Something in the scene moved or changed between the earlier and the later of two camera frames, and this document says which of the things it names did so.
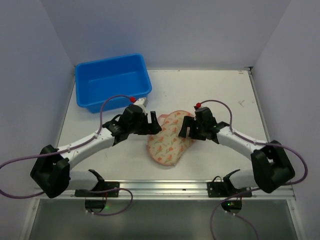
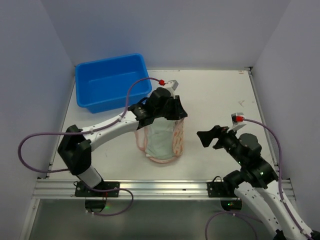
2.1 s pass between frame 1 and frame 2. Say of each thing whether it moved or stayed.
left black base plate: stayed
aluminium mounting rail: stayed
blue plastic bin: stayed
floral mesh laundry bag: moved
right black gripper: moved
